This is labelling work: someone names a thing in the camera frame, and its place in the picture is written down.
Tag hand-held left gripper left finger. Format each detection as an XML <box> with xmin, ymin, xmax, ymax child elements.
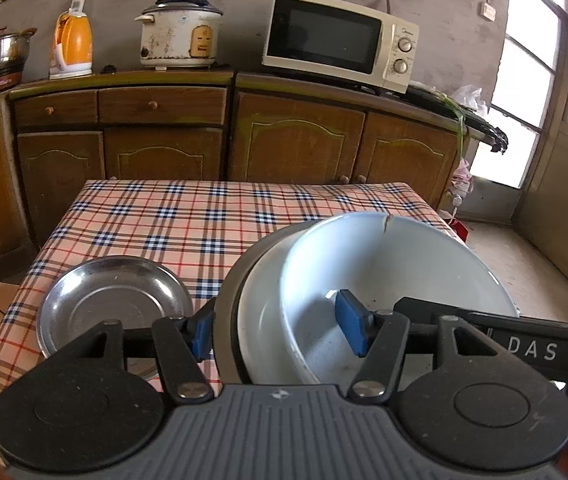
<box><xmin>46</xmin><ymin>299</ymin><xmax>217</xmax><ymax>406</ymax></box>

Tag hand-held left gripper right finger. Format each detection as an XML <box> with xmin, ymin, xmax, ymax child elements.
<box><xmin>335</xmin><ymin>289</ymin><xmax>515</xmax><ymax>405</ymax></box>

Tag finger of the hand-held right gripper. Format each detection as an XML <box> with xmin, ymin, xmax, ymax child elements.
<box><xmin>394</xmin><ymin>296</ymin><xmax>472</xmax><ymax>334</ymax></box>

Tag stainless steel bowl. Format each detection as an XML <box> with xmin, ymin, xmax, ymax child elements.
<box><xmin>213</xmin><ymin>219</ymin><xmax>329</xmax><ymax>386</ymax></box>

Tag blue patterned white bowl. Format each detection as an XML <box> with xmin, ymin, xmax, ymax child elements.
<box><xmin>280</xmin><ymin>211</ymin><xmax>521</xmax><ymax>386</ymax></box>

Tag plain white bowl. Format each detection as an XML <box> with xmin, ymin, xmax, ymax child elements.
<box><xmin>236</xmin><ymin>230</ymin><xmax>325</xmax><ymax>386</ymax></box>

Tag stainless steel plate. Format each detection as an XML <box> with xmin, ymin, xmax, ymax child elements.
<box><xmin>36</xmin><ymin>255</ymin><xmax>195</xmax><ymax>361</ymax></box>

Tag plaid tablecloth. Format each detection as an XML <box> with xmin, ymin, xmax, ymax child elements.
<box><xmin>0</xmin><ymin>179</ymin><xmax>465</xmax><ymax>461</ymax></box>

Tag grey door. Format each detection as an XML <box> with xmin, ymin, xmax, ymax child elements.
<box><xmin>511</xmin><ymin>25</ymin><xmax>568</xmax><ymax>293</ymax></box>

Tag green onion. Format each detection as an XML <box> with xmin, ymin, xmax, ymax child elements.
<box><xmin>434</xmin><ymin>95</ymin><xmax>468</xmax><ymax>161</ymax></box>

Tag wooden cabinet with drawers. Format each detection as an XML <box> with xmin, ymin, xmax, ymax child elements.
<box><xmin>8</xmin><ymin>71</ymin><xmax>237</xmax><ymax>251</ymax></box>

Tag black flat tray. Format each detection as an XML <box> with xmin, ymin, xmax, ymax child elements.
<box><xmin>406</xmin><ymin>80</ymin><xmax>509</xmax><ymax>153</ymax></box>

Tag wooden two-door cabinet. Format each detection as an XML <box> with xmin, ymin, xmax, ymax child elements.
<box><xmin>231</xmin><ymin>72</ymin><xmax>470</xmax><ymax>211</ymax></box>

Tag white plastic bag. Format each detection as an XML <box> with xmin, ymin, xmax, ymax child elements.
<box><xmin>449</xmin><ymin>85</ymin><xmax>489</xmax><ymax>116</ymax></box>

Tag bright window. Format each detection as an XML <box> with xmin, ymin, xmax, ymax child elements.
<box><xmin>469</xmin><ymin>0</ymin><xmax>568</xmax><ymax>191</ymax></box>

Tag cream microwave oven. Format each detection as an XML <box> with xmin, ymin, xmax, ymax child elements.
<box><xmin>262</xmin><ymin>0</ymin><xmax>421</xmax><ymax>94</ymax></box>

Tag white rice cooker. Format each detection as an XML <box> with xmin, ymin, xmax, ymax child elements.
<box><xmin>135</xmin><ymin>0</ymin><xmax>225</xmax><ymax>70</ymax></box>

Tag orange electric kettle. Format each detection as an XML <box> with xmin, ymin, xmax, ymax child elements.
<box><xmin>48</xmin><ymin>10</ymin><xmax>94</xmax><ymax>80</ymax></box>

